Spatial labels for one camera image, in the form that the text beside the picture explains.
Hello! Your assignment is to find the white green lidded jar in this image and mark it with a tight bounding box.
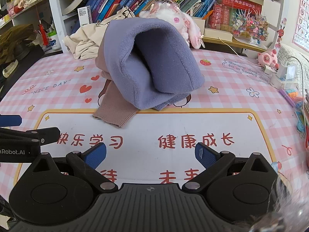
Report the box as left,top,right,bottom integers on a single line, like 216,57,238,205
48,30,61,50

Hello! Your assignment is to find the red boxed book set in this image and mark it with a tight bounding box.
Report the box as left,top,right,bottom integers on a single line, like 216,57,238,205
207,0,264,32

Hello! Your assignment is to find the white pink plush bunny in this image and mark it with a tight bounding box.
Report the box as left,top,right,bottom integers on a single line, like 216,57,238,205
139,2,204,49

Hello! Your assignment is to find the row of colourful books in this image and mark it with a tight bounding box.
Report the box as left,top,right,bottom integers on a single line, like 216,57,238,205
72,0,219,27

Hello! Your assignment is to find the cream beige garment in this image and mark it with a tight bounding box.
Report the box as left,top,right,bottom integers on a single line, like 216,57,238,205
63,7,135,60

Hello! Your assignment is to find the alphabet wall poster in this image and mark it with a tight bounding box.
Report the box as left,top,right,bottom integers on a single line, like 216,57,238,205
293,0,309,52

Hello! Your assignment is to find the red tassel ornament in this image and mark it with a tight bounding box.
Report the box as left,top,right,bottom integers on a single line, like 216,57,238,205
36,6,49,47

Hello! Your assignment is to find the pink checkered desk mat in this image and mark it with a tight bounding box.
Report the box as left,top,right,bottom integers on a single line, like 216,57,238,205
1,50,308,193

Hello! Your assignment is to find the white charger with cable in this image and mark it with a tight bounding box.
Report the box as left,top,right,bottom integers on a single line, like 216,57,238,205
218,38,277,74

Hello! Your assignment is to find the purple marker pen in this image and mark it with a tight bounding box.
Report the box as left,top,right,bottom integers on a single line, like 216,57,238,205
279,89,296,108

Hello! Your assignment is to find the white desk organizer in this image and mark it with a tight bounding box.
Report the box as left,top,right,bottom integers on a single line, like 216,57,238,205
270,64,298,90

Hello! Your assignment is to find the purple and mauve sweater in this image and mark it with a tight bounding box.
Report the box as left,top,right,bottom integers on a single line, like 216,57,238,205
93,17,205,128

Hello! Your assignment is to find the small pink plush toy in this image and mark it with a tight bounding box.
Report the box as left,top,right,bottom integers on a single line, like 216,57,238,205
257,49,279,69

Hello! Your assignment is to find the stack of notebooks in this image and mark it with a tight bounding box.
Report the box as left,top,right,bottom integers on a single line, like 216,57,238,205
295,100,308,166

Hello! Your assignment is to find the olive green garment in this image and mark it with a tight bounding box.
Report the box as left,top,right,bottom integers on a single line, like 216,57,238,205
0,24,34,64

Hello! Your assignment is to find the white usmile box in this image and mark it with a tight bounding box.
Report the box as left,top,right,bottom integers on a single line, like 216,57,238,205
77,5,93,27

